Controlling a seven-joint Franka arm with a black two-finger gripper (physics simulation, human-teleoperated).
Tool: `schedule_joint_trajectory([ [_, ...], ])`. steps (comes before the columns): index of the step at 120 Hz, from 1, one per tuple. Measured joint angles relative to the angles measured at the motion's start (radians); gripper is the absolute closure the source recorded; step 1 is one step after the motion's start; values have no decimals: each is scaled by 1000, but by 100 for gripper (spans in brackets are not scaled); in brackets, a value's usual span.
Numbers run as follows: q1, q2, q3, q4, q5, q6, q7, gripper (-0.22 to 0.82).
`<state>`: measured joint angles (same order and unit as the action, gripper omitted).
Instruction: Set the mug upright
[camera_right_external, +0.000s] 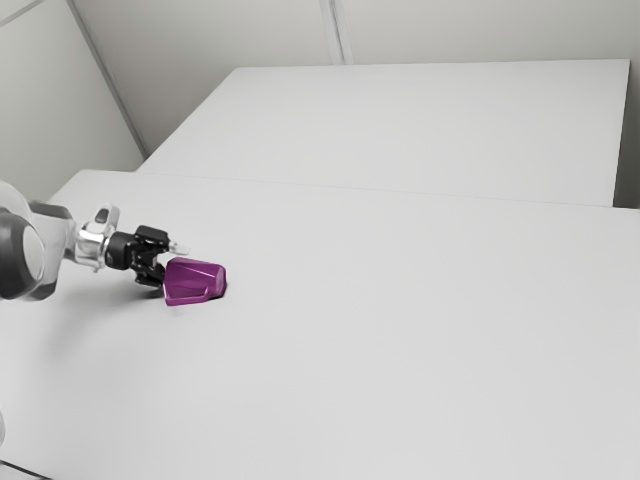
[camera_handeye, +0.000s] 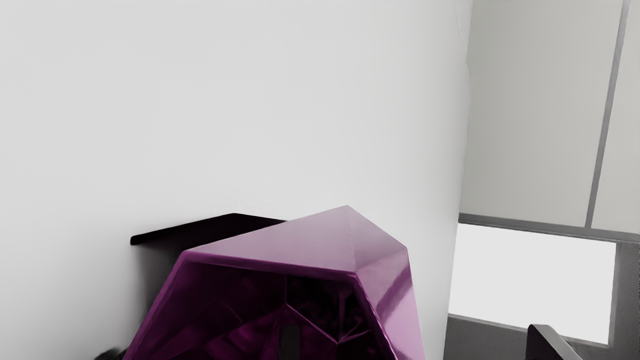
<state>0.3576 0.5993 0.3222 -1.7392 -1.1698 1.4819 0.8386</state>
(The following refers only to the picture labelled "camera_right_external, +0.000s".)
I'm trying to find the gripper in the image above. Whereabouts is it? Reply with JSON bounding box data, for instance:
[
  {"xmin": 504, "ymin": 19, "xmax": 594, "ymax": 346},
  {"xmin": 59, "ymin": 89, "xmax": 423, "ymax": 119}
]
[{"xmin": 104, "ymin": 224, "xmax": 193, "ymax": 290}]

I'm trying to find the purple faceted mug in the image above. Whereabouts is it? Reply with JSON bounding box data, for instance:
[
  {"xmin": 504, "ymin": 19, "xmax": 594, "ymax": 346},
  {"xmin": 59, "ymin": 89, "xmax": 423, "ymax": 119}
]
[{"xmin": 160, "ymin": 257, "xmax": 230, "ymax": 307}]

